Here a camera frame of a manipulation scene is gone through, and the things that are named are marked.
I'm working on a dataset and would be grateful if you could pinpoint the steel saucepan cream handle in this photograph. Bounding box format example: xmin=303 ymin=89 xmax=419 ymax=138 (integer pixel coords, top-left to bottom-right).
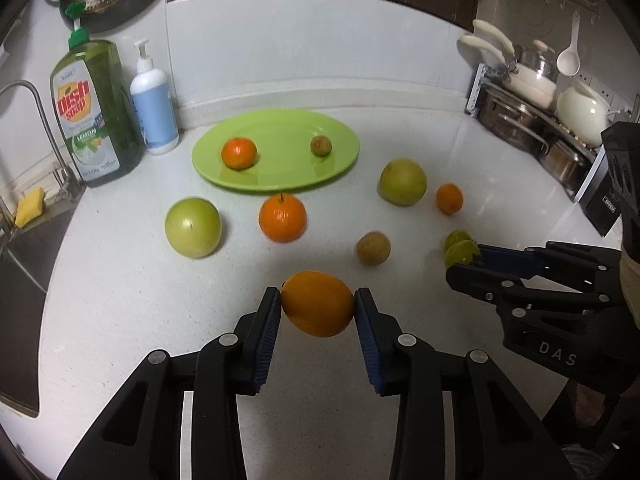
xmin=472 ymin=19 xmax=557 ymax=81

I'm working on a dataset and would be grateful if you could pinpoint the green dish soap bottle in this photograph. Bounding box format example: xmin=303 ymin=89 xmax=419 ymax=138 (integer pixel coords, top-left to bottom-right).
xmin=49 ymin=2 xmax=143 ymax=189

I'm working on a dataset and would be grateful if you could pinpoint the brown kiwi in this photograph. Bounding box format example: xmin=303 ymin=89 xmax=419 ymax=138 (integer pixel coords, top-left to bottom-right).
xmin=356 ymin=231 xmax=391 ymax=266

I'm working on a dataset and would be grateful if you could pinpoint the small green fruit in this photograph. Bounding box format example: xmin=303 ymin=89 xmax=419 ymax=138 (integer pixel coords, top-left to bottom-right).
xmin=444 ymin=230 xmax=481 ymax=272

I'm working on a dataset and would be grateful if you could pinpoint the white saucepan cream handle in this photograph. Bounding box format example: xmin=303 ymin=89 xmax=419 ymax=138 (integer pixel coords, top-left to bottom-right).
xmin=460 ymin=35 xmax=558 ymax=111

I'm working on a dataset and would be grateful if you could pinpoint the green plate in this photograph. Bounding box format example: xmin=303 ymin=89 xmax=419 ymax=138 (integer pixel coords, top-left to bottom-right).
xmin=191 ymin=108 xmax=361 ymax=195

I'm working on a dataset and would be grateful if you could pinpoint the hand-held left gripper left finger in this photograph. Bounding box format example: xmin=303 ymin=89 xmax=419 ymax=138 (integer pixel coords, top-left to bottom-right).
xmin=57 ymin=286 xmax=283 ymax=480

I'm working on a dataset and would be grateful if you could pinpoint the steel sink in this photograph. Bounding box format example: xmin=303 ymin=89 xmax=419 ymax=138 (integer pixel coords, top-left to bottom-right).
xmin=0 ymin=202 xmax=76 ymax=418

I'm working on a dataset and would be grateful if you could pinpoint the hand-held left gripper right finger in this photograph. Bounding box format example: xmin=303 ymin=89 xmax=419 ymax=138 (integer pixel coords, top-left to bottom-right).
xmin=354 ymin=287 xmax=576 ymax=480

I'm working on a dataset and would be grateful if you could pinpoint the white pump bottle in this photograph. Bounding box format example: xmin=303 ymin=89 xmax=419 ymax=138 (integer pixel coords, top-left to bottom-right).
xmin=130 ymin=39 xmax=180 ymax=156

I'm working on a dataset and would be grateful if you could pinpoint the large green apple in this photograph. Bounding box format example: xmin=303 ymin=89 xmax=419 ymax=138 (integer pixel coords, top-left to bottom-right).
xmin=379 ymin=158 xmax=428 ymax=207
xmin=165 ymin=198 xmax=222 ymax=260

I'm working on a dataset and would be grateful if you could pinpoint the white metal pot rack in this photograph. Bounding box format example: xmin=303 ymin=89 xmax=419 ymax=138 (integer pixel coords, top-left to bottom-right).
xmin=466 ymin=62 xmax=606 ymax=196

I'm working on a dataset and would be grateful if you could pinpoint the yellow sponge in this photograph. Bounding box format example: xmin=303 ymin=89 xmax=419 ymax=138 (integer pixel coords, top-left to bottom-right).
xmin=15 ymin=187 xmax=46 ymax=228

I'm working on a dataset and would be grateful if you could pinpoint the white kettle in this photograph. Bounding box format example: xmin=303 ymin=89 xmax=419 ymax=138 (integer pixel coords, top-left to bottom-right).
xmin=556 ymin=80 xmax=626 ymax=148

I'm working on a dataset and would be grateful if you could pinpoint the white ladle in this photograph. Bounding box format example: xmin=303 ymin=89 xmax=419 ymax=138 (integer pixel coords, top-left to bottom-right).
xmin=556 ymin=10 xmax=582 ymax=77

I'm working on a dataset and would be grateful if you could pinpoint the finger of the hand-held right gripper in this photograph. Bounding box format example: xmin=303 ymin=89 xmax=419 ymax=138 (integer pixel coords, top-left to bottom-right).
xmin=446 ymin=265 xmax=623 ymax=312
xmin=477 ymin=241 xmax=621 ymax=279

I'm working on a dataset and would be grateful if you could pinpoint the steel faucet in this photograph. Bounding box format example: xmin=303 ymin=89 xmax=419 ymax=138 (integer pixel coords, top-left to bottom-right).
xmin=0 ymin=80 xmax=86 ymax=201

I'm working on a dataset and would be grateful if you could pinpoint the round orange with stem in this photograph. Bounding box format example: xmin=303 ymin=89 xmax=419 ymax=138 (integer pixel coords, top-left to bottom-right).
xmin=258 ymin=192 xmax=308 ymax=243

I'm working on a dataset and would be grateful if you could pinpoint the black silver-edged appliance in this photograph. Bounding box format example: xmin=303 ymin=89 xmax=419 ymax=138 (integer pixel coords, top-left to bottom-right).
xmin=579 ymin=147 xmax=623 ymax=237

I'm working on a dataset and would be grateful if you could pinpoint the small mandarin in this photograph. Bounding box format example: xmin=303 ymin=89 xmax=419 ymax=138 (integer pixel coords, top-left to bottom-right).
xmin=221 ymin=137 xmax=258 ymax=171
xmin=436 ymin=183 xmax=464 ymax=216

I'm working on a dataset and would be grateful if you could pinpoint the steel pot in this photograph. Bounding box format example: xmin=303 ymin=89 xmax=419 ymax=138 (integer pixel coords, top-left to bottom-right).
xmin=540 ymin=137 xmax=598 ymax=193
xmin=477 ymin=82 xmax=548 ymax=153

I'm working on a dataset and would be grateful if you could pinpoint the large oval orange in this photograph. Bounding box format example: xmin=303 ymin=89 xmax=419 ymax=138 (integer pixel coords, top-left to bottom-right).
xmin=281 ymin=271 xmax=356 ymax=337

